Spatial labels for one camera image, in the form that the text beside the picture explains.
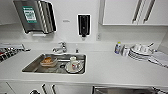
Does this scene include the white patterned mug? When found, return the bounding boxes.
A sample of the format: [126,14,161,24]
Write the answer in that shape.
[68,56,80,70]

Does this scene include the black soap dispenser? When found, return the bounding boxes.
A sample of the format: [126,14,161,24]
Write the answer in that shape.
[76,13,91,39]

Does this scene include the chrome faucet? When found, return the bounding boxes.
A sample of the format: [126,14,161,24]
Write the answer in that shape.
[51,40,69,55]

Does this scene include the blue dish soap bottle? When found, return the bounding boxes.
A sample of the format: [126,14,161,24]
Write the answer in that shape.
[113,41,123,56]

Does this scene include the bowl with orange food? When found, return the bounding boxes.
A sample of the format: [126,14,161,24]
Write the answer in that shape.
[39,56,59,68]

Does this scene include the steel kitchen sink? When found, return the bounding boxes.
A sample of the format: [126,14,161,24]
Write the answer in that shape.
[21,52,88,76]

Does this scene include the stack of white plates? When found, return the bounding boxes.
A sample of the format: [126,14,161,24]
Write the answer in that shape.
[127,42,158,63]

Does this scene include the steel paper towel dispenser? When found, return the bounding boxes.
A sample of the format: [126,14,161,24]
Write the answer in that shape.
[12,0,58,35]

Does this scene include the white sink base cabinet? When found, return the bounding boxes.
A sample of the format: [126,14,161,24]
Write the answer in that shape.
[0,79,93,94]

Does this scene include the dish drying rack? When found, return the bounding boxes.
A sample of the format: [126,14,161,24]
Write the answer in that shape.
[0,42,27,63]

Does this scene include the white wall outlet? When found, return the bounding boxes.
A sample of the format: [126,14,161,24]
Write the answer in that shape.
[95,32,102,41]

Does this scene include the small wall label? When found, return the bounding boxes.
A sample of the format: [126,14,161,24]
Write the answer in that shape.
[62,18,71,24]

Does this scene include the white wall cabinet four doors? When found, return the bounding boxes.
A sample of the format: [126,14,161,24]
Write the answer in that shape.
[98,0,168,27]

